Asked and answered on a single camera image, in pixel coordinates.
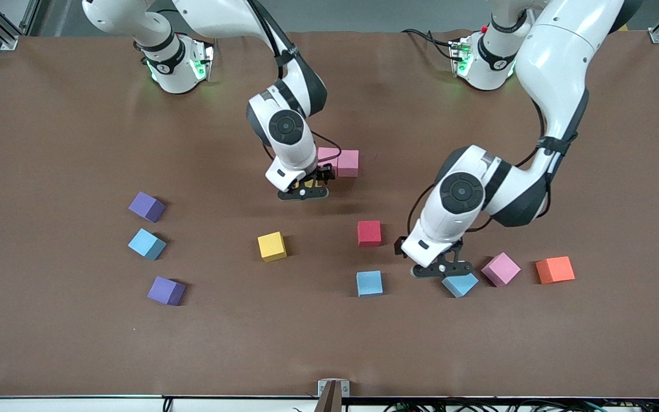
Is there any orange foam block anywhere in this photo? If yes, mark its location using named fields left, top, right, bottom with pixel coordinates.
left=535, top=256, right=576, bottom=285

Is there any brown table mat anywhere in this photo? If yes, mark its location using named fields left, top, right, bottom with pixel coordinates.
left=0, top=29, right=659, bottom=399

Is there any red foam block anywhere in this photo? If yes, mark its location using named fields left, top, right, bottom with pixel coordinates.
left=357, top=220, right=382, bottom=247

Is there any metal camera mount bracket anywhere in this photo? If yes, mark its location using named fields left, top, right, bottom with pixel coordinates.
left=317, top=379, right=351, bottom=412

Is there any pink foam block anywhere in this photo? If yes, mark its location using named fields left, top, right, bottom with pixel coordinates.
left=317, top=146, right=339, bottom=177
left=481, top=252, right=522, bottom=288
left=336, top=149, right=360, bottom=178

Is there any light blue foam block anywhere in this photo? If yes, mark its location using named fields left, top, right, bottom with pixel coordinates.
left=128, top=228, right=168, bottom=262
left=356, top=271, right=384, bottom=298
left=443, top=274, right=479, bottom=299

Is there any purple foam block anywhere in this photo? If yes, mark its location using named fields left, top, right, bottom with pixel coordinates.
left=147, top=276, right=186, bottom=307
left=128, top=191, right=166, bottom=224

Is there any black left base cable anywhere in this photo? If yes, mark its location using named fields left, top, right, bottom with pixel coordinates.
left=401, top=27, right=457, bottom=60

